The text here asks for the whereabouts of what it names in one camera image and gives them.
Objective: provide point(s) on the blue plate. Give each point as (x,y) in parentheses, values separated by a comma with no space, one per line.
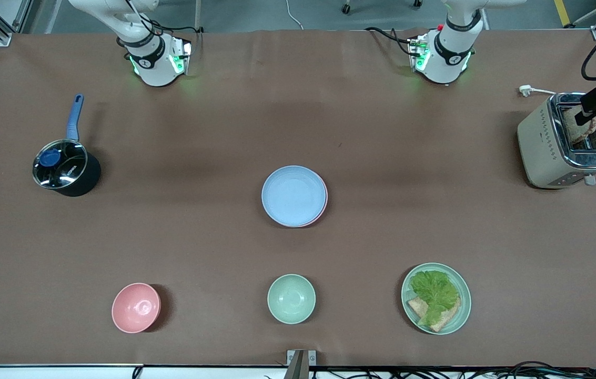
(293,196)

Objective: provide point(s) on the pink plate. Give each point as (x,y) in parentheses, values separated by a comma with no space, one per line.
(321,215)

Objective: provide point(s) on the green bowl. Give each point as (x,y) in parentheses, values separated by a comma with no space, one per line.
(291,298)

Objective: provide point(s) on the green lettuce leaf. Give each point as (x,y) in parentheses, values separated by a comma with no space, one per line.
(434,292)

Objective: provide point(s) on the toast slice under lettuce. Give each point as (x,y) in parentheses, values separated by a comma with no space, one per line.
(445,318)

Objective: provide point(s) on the pink bowl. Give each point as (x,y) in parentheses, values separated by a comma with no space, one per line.
(135,308)

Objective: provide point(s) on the green plate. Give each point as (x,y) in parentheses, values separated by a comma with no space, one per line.
(463,305)

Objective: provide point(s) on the glass lid with blue knob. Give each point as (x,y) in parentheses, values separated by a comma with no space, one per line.
(61,166)

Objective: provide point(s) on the beige and chrome toaster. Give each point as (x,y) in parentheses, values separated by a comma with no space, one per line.
(539,142)

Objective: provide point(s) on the bread slice in toaster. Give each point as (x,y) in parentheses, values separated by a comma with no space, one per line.
(571,129)

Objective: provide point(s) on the grey toaster lever knob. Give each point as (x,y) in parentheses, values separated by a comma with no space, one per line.
(589,180)

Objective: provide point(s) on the metal table edge bracket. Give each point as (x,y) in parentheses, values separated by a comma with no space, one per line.
(298,363)

